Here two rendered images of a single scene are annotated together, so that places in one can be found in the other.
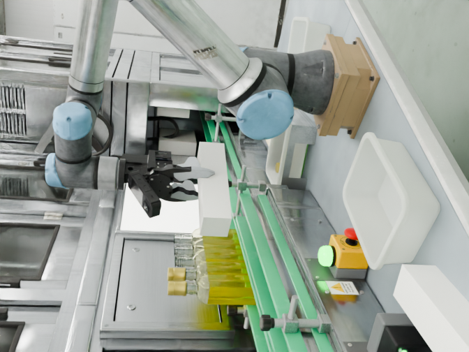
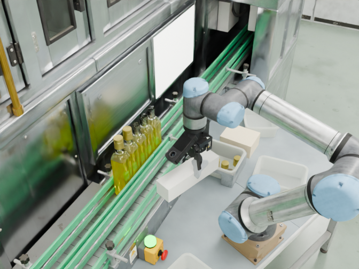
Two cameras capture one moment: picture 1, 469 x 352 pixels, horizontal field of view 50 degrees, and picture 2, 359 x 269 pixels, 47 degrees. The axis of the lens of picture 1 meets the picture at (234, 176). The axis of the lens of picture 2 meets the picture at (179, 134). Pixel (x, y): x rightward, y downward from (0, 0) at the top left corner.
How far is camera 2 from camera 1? 0.88 m
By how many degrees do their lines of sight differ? 30
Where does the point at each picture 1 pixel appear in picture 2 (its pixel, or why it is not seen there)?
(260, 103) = (239, 233)
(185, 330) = (90, 140)
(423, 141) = not seen: outside the picture
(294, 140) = (223, 175)
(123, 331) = (83, 107)
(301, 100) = not seen: hidden behind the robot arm
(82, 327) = (80, 79)
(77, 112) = (236, 122)
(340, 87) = (250, 246)
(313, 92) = not seen: hidden behind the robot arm
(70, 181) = (187, 102)
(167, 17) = (292, 210)
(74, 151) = (208, 115)
